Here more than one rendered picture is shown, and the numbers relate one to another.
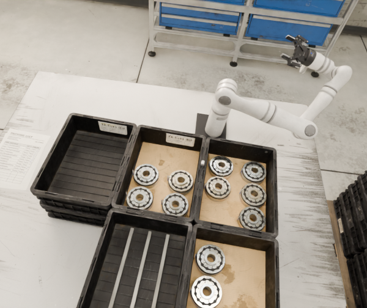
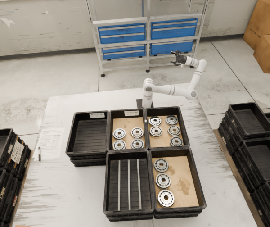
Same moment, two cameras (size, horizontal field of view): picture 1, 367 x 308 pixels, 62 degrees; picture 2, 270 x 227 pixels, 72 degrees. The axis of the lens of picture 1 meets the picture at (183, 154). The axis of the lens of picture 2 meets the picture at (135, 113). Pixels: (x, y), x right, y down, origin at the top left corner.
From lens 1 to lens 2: 0.29 m
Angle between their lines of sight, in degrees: 5
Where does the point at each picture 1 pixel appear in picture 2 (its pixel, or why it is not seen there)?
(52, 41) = (47, 80)
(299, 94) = (186, 78)
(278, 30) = (166, 48)
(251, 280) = (183, 170)
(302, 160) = (194, 110)
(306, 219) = (203, 137)
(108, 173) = (100, 138)
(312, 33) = (184, 46)
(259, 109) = (166, 89)
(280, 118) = (177, 91)
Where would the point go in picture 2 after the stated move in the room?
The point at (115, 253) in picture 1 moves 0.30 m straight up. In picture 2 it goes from (114, 174) to (108, 153)
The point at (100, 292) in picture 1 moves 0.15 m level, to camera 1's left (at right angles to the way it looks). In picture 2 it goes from (112, 193) to (89, 196)
